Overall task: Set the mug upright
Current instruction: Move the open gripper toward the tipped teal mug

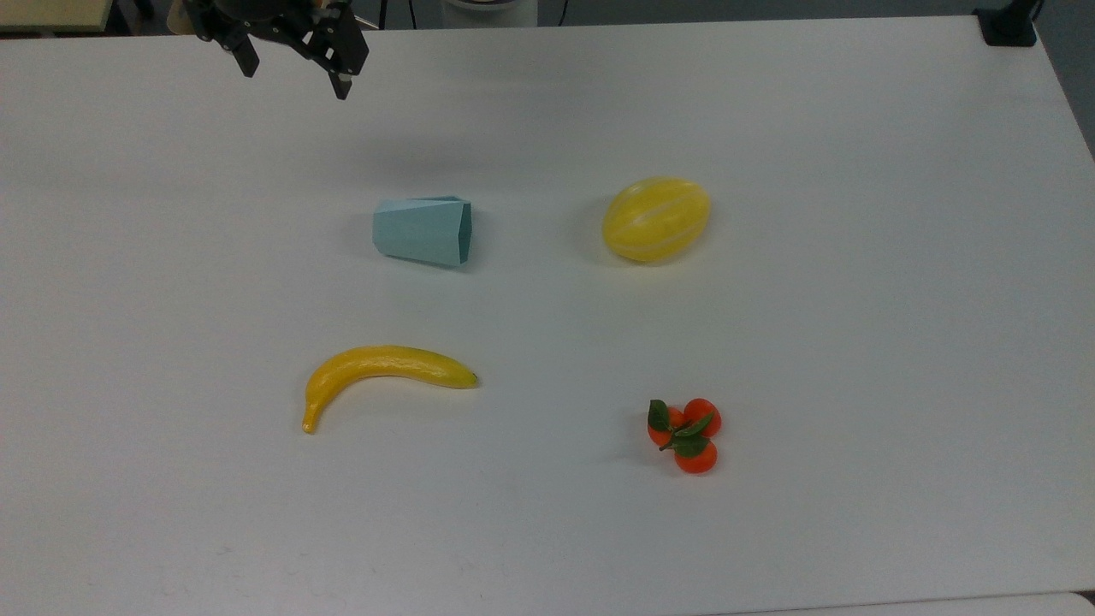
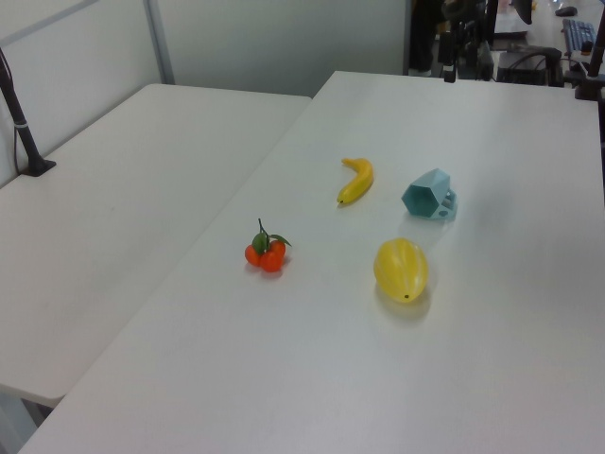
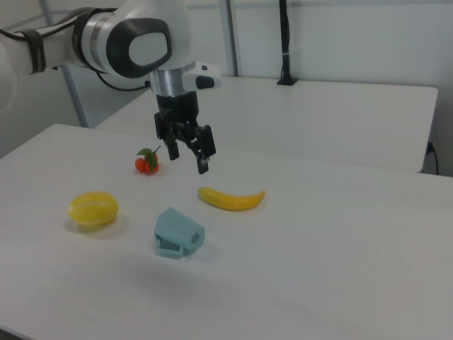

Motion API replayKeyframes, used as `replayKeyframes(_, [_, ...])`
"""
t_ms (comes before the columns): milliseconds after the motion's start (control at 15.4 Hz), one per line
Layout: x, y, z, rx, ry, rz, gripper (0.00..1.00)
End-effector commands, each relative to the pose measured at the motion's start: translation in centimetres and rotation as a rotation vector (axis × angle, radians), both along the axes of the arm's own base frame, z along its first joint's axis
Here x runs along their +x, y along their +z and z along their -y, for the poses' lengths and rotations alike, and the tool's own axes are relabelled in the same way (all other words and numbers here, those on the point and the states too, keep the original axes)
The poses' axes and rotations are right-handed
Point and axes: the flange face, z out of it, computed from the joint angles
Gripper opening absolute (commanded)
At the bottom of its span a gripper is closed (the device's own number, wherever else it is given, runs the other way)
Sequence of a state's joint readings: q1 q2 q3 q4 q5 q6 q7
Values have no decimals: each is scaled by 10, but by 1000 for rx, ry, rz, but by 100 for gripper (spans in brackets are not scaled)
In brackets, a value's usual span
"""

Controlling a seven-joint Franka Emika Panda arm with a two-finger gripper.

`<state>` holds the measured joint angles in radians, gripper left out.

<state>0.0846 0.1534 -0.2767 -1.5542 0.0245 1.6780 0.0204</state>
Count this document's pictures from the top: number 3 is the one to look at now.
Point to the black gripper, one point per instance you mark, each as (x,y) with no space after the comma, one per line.
(176,106)

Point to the light blue hexagonal mug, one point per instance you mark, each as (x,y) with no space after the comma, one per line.
(173,225)

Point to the yellow toy banana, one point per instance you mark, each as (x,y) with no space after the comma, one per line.
(226,202)

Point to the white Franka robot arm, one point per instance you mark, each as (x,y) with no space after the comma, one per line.
(141,46)

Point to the black pole with white band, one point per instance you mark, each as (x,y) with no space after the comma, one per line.
(285,35)

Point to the grey partition post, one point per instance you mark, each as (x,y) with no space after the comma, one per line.
(230,35)
(75,95)

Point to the yellow striped toy melon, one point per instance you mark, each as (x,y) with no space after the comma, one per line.
(92,208)

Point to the orange toy tangerines with leaves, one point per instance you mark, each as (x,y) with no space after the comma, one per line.
(142,165)

